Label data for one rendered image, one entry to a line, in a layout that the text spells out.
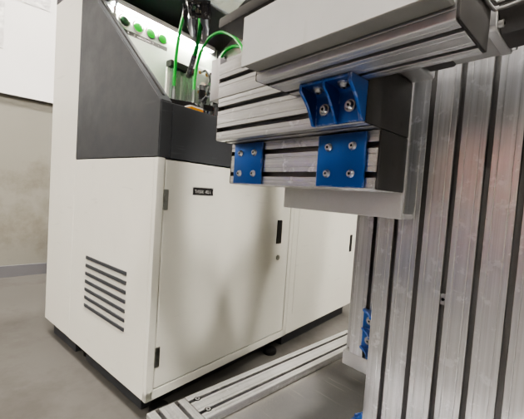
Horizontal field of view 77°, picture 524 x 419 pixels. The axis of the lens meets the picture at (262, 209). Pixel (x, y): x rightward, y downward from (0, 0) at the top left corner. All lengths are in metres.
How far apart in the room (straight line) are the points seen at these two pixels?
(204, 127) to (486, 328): 0.87
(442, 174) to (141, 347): 0.91
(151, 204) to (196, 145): 0.23
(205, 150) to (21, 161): 1.97
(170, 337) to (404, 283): 0.73
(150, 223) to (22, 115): 2.03
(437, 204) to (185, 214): 0.70
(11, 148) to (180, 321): 2.07
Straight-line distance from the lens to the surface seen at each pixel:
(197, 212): 1.06
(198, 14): 1.23
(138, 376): 1.16
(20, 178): 2.88
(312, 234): 1.62
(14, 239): 2.91
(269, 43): 0.47
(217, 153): 1.11
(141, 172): 1.04
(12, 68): 2.93
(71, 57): 1.65
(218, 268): 1.16
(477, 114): 0.64
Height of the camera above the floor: 0.71
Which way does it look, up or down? 3 degrees down
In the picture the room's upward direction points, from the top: 4 degrees clockwise
